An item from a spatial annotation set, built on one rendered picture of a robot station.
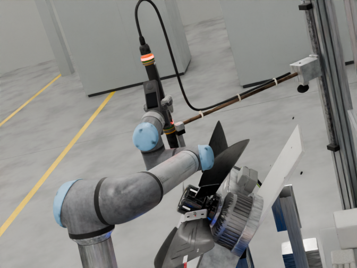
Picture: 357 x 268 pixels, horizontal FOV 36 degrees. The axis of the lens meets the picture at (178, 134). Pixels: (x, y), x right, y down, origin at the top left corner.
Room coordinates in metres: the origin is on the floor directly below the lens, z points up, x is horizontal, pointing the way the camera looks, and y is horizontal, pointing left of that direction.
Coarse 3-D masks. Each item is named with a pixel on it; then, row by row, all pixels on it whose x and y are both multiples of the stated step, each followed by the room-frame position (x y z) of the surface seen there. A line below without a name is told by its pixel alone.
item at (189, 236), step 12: (180, 228) 1.81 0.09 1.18; (192, 228) 1.77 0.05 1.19; (204, 228) 1.75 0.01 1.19; (180, 240) 1.74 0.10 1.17; (192, 240) 1.70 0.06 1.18; (204, 240) 1.67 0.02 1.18; (168, 252) 1.72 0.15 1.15; (180, 252) 1.68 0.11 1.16; (192, 252) 1.64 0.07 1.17; (204, 252) 1.60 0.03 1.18; (168, 264) 1.66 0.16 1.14; (180, 264) 1.62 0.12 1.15
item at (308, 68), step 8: (312, 56) 2.10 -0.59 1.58; (296, 64) 2.07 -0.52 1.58; (304, 64) 2.04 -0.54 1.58; (312, 64) 2.05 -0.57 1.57; (320, 64) 2.08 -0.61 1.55; (304, 72) 2.04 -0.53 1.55; (312, 72) 2.05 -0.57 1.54; (320, 72) 2.06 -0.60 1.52; (296, 80) 2.07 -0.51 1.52; (304, 80) 2.03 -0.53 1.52
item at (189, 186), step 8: (184, 192) 2.01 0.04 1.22; (192, 192) 1.92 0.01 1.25; (184, 200) 1.90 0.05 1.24; (192, 200) 1.90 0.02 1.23; (200, 200) 1.91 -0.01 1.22; (208, 200) 1.93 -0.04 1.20; (216, 200) 1.90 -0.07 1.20; (184, 208) 1.90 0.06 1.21; (192, 208) 1.90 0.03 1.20; (200, 208) 1.89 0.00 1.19; (208, 208) 1.90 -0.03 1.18; (216, 208) 1.88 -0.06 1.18; (208, 216) 1.87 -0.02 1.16
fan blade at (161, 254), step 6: (174, 228) 1.97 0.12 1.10; (174, 234) 1.95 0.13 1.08; (168, 240) 1.97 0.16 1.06; (162, 246) 1.99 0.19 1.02; (168, 246) 1.96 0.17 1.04; (162, 252) 1.98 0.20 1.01; (156, 258) 2.01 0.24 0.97; (162, 258) 1.96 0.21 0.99; (156, 264) 1.99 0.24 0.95; (162, 264) 1.95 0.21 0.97
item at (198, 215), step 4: (188, 212) 1.89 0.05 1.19; (192, 212) 1.89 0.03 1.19; (196, 212) 1.88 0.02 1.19; (200, 212) 1.87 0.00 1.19; (204, 212) 1.86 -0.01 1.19; (184, 216) 1.87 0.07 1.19; (192, 216) 1.86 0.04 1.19; (196, 216) 1.85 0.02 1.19; (200, 216) 1.84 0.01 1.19; (204, 216) 1.84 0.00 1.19; (184, 220) 1.85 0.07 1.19; (188, 220) 1.84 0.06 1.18
